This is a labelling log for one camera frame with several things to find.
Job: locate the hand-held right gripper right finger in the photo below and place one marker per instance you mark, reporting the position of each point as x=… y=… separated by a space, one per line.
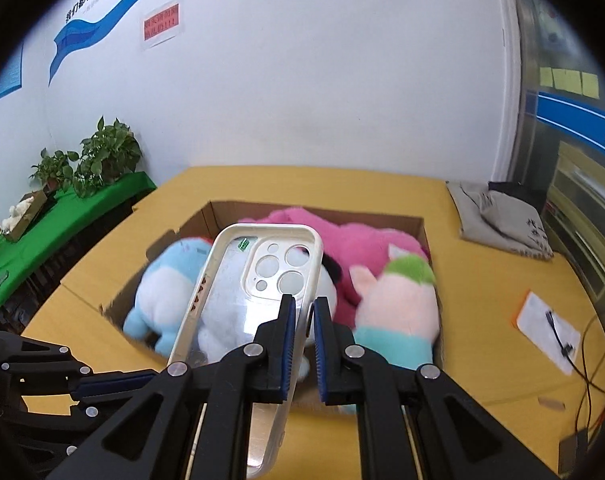
x=321 y=355

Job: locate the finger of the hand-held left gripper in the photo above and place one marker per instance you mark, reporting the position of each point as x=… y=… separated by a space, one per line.
x=57 y=425
x=112 y=382

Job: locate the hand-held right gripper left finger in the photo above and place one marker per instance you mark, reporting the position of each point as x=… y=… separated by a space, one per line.
x=287 y=355

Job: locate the white plush toy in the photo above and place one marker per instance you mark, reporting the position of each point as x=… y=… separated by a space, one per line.
x=327 y=280

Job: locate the clear white phone case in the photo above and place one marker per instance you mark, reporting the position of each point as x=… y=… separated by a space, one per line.
x=222 y=310

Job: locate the pastel plush toy green hair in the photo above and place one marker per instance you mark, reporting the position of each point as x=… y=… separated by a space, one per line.
x=397 y=300

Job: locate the light blue plush toy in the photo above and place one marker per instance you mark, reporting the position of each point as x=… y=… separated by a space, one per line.
x=162 y=285

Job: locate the pink plush bear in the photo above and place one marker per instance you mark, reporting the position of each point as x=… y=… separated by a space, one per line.
x=377 y=245

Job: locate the large cardboard box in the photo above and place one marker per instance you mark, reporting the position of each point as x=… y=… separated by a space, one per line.
x=192 y=220

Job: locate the green table cloth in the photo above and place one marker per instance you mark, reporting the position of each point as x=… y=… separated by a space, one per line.
x=72 y=220

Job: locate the small cardboard box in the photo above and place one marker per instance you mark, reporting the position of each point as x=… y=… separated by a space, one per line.
x=30 y=220

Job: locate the cream plush toy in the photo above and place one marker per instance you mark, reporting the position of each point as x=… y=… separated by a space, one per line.
x=16 y=212

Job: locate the small potted plant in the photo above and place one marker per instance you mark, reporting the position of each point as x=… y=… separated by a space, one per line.
x=52 y=170

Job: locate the grey cloth bag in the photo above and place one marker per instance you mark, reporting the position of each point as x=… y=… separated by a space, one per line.
x=502 y=225

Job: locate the large potted plant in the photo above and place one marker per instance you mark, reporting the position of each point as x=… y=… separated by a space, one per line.
x=110 y=155

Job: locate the clear tape piece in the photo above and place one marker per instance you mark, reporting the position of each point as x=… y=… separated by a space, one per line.
x=552 y=403

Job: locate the black device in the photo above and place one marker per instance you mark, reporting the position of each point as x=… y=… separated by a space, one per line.
x=573 y=452

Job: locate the glass door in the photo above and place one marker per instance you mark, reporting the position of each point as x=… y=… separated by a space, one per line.
x=557 y=160

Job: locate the blue door sign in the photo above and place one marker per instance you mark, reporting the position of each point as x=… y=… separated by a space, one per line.
x=577 y=117

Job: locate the yellow sticky note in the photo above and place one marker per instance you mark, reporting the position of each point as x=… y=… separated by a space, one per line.
x=546 y=77
x=567 y=81
x=590 y=85

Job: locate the blue wall poster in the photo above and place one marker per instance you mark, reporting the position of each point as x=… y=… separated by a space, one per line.
x=8 y=72

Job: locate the red wall notice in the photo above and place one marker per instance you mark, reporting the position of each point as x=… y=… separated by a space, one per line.
x=161 y=25

